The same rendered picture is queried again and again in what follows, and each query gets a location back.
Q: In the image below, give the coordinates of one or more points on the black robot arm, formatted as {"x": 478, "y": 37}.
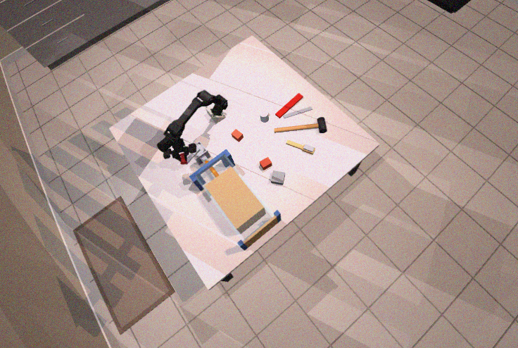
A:
{"x": 177, "y": 127}

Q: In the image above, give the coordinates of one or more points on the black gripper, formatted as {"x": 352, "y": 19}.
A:
{"x": 179, "y": 148}

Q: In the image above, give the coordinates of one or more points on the black rubber mallet with wooden handle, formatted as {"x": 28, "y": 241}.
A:
{"x": 321, "y": 125}

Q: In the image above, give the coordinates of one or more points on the orange-red cube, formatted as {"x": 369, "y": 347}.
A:
{"x": 265, "y": 163}
{"x": 237, "y": 135}

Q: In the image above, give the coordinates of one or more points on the red bar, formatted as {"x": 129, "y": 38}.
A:
{"x": 289, "y": 105}

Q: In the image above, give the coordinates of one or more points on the grey flat bar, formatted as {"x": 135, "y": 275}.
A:
{"x": 297, "y": 112}

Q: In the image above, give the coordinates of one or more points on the grey cylinder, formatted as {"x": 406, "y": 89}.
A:
{"x": 264, "y": 116}

